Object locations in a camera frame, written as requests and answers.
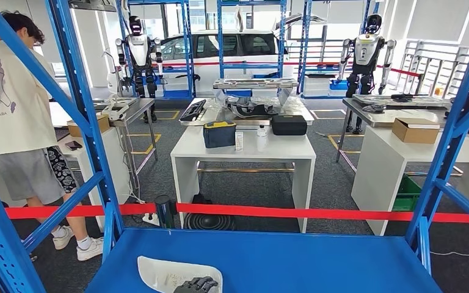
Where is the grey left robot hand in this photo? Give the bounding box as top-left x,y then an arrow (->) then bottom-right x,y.
173,277 -> 219,293

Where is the white curved plastic part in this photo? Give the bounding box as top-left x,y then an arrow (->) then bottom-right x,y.
137,256 -> 224,293

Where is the blue steel shelf rack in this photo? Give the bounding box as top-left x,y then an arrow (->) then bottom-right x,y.
0,0 -> 469,293

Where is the black car trim part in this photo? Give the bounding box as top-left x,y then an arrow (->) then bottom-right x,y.
226,101 -> 280,119

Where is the steel sheet metal part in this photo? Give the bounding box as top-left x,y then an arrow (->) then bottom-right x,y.
213,78 -> 299,90
352,93 -> 452,109

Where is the black ribbed round base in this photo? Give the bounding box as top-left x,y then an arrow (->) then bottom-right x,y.
183,213 -> 236,231

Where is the red barrier tape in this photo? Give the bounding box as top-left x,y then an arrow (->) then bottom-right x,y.
5,202 -> 469,224
153,60 -> 421,78

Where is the blue yellow tool bag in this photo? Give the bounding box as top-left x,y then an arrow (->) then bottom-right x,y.
202,120 -> 238,149

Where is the white table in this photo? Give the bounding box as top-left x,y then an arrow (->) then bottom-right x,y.
351,126 -> 469,237
170,125 -> 318,234
48,101 -> 132,231

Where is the white plastic bottle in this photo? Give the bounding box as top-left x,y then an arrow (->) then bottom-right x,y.
256,124 -> 269,153

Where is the black slotted tray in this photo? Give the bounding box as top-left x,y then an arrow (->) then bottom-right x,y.
178,99 -> 208,122

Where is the black hard case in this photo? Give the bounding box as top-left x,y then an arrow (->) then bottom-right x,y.
271,115 -> 308,137

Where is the steel table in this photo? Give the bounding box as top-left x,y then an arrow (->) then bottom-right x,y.
335,98 -> 464,179
179,96 -> 315,127
93,96 -> 158,195

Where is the small cardboard box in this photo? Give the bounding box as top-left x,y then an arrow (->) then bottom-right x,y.
67,114 -> 111,139

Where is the white plastic device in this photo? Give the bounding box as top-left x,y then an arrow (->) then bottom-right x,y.
101,96 -> 131,121

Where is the white car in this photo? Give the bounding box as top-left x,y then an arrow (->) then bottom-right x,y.
155,14 -> 329,98

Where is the green plastic crate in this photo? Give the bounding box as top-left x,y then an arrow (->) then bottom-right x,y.
392,175 -> 423,212

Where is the white cabinet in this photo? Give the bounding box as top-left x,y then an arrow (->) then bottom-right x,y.
302,74 -> 332,98

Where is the blue storage rack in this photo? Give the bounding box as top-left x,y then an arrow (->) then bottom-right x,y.
115,0 -> 197,100
297,0 -> 375,100
216,0 -> 288,98

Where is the blue plastic crate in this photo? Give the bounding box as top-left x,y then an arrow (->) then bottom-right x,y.
329,79 -> 349,98

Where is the black white humanoid robot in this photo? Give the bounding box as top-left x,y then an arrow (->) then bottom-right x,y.
115,15 -> 164,123

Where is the person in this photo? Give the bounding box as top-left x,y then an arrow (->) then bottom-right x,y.
0,11 -> 104,262

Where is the open cardboard box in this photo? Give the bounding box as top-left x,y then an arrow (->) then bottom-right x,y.
391,117 -> 441,145

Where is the silver black humanoid robot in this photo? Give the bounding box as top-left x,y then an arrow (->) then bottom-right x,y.
336,14 -> 397,135

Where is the steel railing fence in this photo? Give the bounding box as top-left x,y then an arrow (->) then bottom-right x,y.
396,39 -> 469,102

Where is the dark stanchion post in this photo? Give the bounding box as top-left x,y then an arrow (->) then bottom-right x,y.
155,194 -> 178,230

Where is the white floor cable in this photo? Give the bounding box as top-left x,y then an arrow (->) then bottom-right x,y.
431,250 -> 469,259

